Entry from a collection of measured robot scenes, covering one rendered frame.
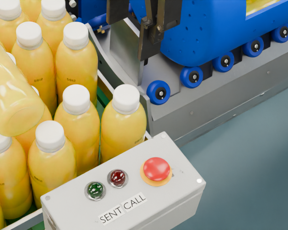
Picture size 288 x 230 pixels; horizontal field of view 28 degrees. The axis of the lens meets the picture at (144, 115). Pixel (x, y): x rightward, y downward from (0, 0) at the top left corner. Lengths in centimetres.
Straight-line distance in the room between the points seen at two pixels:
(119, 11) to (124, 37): 30
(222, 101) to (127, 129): 34
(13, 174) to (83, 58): 22
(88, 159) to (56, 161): 12
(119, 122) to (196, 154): 127
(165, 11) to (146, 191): 26
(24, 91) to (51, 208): 16
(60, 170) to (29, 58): 20
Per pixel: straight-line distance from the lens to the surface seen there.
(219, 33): 93
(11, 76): 78
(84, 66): 94
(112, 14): 74
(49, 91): 100
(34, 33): 92
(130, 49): 104
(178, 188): 77
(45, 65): 95
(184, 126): 112
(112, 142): 89
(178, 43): 103
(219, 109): 117
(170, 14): 63
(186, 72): 105
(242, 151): 215
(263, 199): 207
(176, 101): 107
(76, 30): 92
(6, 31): 98
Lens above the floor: 177
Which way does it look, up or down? 55 degrees down
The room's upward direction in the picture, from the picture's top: 8 degrees clockwise
